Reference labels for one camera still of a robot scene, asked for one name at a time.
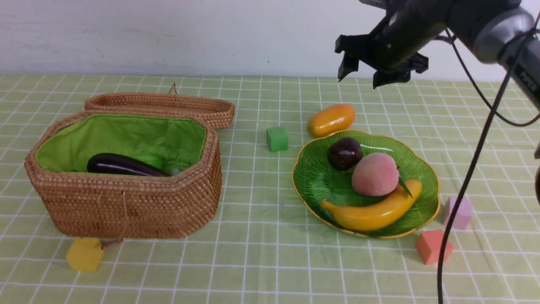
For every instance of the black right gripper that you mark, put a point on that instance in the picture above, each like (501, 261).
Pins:
(391, 47)

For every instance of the orange yellow toy mango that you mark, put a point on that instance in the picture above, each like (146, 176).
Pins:
(332, 119)

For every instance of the dark purple toy mangosteen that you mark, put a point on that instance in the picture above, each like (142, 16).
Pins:
(344, 154)

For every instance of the pink toy peach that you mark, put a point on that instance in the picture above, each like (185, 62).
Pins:
(376, 174)

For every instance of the yellow toy banana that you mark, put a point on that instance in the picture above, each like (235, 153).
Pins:
(379, 215)

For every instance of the purple toy eggplant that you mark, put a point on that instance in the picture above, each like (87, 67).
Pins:
(111, 163)

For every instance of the green toy bitter gourd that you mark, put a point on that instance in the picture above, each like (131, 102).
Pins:
(151, 159)

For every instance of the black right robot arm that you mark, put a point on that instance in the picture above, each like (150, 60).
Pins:
(493, 30)

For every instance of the green foam cube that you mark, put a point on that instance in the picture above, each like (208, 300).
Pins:
(277, 139)

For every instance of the green leaf-shaped plate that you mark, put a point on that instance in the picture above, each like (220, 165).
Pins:
(314, 180)

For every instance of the pink foam cube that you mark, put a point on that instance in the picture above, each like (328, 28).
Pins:
(464, 213)

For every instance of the wicker basket lid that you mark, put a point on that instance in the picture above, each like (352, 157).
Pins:
(216, 113)

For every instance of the red foam cube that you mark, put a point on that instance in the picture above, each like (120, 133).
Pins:
(428, 245)

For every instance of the brown wicker basket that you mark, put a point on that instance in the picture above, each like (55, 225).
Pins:
(84, 204)

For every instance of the yellow foam cube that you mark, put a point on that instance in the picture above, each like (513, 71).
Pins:
(85, 254)

